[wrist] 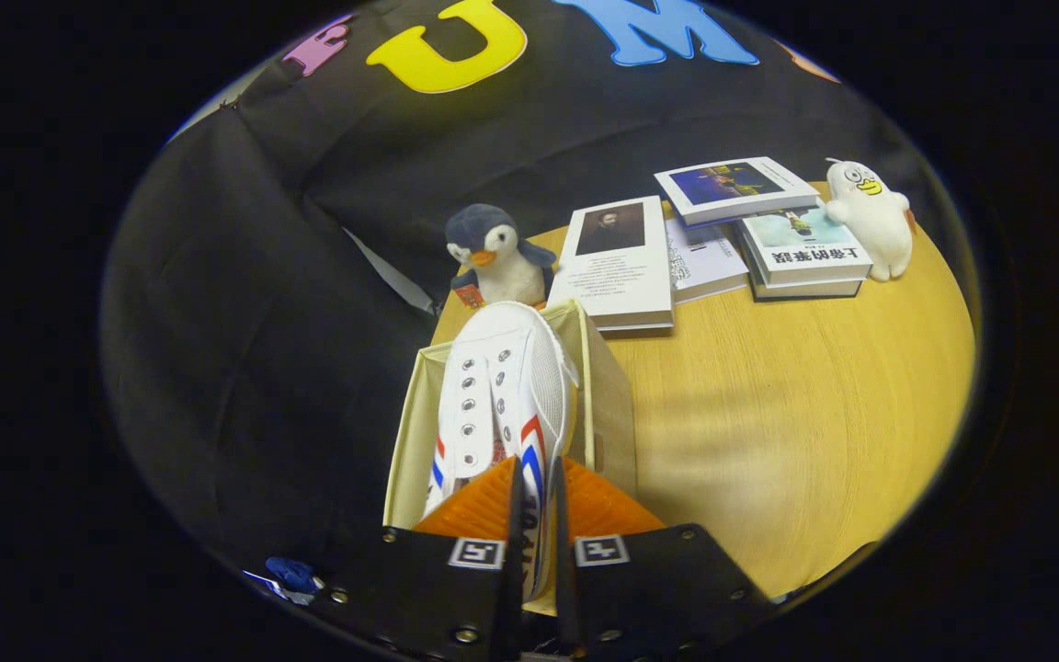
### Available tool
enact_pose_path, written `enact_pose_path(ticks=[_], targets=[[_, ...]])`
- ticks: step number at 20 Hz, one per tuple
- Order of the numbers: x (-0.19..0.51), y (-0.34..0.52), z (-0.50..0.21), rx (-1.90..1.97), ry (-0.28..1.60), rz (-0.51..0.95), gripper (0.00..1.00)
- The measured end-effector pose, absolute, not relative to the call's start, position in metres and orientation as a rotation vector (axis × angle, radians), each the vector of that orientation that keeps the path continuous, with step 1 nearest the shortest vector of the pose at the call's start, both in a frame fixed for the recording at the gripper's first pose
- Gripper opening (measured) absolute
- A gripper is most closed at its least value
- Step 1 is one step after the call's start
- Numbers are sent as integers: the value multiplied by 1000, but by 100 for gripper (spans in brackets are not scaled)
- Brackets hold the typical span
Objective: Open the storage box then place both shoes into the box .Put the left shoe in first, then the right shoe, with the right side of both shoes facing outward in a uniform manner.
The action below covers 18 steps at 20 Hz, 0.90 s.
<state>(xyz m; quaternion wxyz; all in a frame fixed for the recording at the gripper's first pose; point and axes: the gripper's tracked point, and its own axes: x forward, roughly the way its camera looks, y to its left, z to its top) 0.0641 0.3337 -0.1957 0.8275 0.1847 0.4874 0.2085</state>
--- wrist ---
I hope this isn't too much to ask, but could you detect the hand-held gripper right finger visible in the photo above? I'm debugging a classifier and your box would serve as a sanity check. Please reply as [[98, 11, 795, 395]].
[[552, 457, 774, 662]]

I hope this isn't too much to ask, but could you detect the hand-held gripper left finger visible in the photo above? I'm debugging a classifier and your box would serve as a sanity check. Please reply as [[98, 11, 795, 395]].
[[327, 457, 526, 662]]

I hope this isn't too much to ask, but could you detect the beige fabric storage box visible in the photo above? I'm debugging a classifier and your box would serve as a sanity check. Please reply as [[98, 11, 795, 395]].
[[382, 297, 639, 619]]

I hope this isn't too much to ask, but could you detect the white shoe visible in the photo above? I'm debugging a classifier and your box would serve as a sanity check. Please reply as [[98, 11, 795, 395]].
[[421, 301, 581, 603]]

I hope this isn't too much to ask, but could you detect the blue and white item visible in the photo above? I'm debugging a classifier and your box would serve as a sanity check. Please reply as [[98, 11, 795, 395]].
[[263, 555, 326, 597]]

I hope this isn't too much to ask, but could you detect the white book with portrait cover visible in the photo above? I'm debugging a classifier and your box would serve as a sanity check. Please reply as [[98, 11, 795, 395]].
[[546, 195, 676, 332]]

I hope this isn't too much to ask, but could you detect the thin white booklet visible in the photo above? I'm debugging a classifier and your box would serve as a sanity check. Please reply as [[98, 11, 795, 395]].
[[665, 216, 751, 304]]

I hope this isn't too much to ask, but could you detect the black backdrop cloth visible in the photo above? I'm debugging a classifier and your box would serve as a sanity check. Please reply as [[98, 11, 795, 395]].
[[99, 0, 930, 589]]

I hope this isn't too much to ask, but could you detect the grey book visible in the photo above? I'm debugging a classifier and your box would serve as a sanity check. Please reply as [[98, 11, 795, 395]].
[[746, 239, 864, 302]]

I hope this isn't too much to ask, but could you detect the grey penguin plush toy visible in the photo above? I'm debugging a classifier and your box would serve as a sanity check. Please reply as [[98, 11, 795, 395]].
[[444, 203, 558, 309]]

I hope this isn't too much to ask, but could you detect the thick book with teal cover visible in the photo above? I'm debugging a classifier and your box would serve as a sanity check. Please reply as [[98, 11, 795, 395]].
[[736, 204, 873, 286]]

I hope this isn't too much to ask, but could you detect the book with blue picture cover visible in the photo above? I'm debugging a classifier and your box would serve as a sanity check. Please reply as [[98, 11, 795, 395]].
[[654, 156, 820, 228]]

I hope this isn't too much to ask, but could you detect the white duck plush toy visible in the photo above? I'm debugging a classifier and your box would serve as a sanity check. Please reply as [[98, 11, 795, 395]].
[[824, 158, 915, 281]]

